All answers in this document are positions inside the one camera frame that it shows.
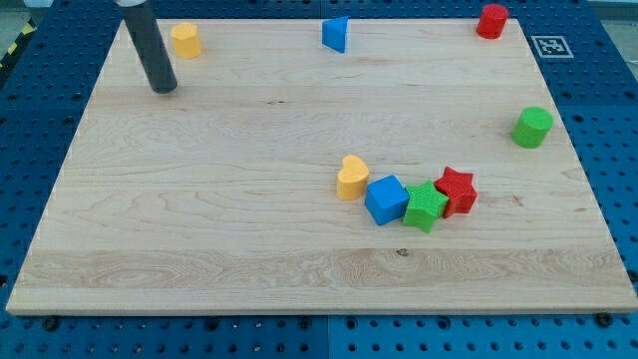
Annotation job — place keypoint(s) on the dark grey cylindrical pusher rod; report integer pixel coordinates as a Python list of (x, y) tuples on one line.
[(144, 30)]

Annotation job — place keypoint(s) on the yellow hexagon block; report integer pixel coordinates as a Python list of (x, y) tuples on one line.
[(186, 41)]

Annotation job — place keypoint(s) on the yellow heart block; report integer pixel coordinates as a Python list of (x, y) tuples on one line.
[(352, 178)]

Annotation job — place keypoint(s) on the blue triangle block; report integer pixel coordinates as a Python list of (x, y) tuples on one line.
[(334, 33)]

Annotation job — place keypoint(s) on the blue cube block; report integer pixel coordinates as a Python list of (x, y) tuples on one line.
[(386, 199)]

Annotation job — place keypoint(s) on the light wooden board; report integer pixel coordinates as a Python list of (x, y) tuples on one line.
[(219, 198)]

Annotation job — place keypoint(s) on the green star block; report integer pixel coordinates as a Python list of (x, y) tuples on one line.
[(425, 206)]

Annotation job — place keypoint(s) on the red cylinder block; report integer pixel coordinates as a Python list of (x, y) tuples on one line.
[(491, 21)]

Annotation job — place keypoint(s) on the red star block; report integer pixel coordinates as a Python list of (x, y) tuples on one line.
[(459, 189)]

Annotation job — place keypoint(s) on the green cylinder block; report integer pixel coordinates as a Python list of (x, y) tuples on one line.
[(532, 127)]

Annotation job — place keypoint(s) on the white fiducial marker tag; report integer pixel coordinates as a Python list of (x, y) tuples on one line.
[(551, 47)]

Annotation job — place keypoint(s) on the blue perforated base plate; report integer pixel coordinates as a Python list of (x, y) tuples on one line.
[(41, 105)]

